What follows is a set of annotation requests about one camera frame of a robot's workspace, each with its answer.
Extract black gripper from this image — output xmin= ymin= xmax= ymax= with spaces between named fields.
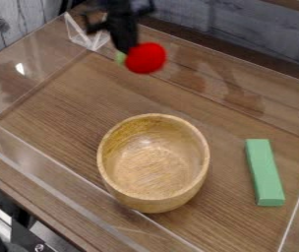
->
xmin=82 ymin=0 xmax=156 ymax=53

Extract red felt fruit green leaves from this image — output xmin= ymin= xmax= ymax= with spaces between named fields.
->
xmin=115 ymin=42 xmax=167 ymax=74

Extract wooden bowl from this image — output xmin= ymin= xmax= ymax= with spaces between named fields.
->
xmin=97 ymin=113 xmax=209 ymax=214

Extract clear acrylic tray walls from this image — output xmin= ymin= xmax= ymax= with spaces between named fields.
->
xmin=0 ymin=20 xmax=299 ymax=252

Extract green rectangular block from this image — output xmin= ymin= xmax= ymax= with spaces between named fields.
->
xmin=246 ymin=139 xmax=286 ymax=207

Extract clear acrylic corner bracket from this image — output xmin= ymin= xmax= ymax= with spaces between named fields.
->
xmin=64 ymin=13 xmax=111 ymax=51

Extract black camera mount with cable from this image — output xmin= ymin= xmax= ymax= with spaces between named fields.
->
xmin=0 ymin=218 xmax=57 ymax=252

